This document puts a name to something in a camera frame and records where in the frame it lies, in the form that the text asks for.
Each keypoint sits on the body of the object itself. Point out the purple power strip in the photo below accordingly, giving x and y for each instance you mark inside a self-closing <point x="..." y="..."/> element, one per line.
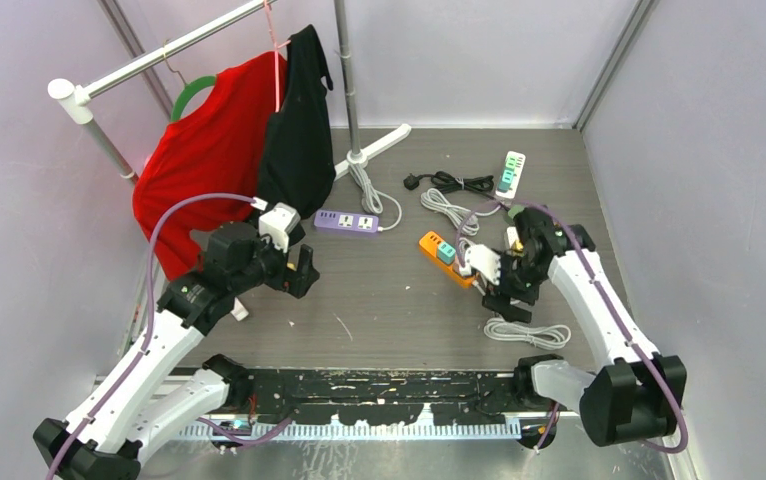
<point x="346" y="223"/>

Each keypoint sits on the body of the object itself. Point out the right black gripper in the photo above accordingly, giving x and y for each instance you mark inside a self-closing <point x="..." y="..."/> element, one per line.
<point x="499" y="299"/>

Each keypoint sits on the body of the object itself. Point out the white power strip near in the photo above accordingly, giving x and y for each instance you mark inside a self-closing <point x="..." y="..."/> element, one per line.
<point x="511" y="236"/>

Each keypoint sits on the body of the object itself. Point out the black garment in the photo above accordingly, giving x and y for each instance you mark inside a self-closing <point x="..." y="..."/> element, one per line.
<point x="297" y="166"/>

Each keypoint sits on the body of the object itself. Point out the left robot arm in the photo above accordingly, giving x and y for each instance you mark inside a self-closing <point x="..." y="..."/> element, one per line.
<point x="119" y="427"/>

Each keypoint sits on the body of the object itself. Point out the red t-shirt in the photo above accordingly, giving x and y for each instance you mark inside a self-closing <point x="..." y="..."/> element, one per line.
<point x="215" y="149"/>

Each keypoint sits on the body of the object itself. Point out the orange power strip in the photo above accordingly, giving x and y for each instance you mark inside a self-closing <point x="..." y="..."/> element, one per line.
<point x="427" y="244"/>

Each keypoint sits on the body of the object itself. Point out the white power strip far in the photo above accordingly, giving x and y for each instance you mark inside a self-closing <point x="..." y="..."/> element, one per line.
<point x="513" y="160"/>

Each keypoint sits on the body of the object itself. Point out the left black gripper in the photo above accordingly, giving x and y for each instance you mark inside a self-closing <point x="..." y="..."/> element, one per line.
<point x="295" y="282"/>

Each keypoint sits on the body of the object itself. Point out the pink clothes hanger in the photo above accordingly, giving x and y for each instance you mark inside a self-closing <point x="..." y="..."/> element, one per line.
<point x="276" y="47"/>

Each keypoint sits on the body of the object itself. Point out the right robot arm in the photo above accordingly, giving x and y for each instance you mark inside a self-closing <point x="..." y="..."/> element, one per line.
<point x="636" y="393"/>

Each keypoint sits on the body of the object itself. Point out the metal clothes rack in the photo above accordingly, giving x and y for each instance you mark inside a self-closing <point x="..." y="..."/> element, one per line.
<point x="74" y="99"/>

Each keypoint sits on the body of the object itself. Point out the green power strip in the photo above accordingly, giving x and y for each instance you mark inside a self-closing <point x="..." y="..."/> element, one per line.
<point x="512" y="212"/>

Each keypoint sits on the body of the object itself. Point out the white power strip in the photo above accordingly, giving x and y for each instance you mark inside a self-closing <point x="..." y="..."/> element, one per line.
<point x="511" y="236"/>
<point x="513" y="160"/>

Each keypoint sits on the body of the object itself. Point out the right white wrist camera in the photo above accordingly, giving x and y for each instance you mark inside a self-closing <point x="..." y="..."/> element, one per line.
<point x="486" y="261"/>

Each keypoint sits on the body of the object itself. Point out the green clothes hanger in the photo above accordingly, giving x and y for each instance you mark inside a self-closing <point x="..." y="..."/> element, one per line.
<point x="188" y="93"/>

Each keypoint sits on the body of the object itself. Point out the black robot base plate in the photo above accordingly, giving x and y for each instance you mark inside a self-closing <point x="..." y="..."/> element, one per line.
<point x="384" y="397"/>

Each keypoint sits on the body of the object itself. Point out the teal adapters on far strip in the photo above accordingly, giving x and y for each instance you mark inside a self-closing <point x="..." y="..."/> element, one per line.
<point x="506" y="179"/>

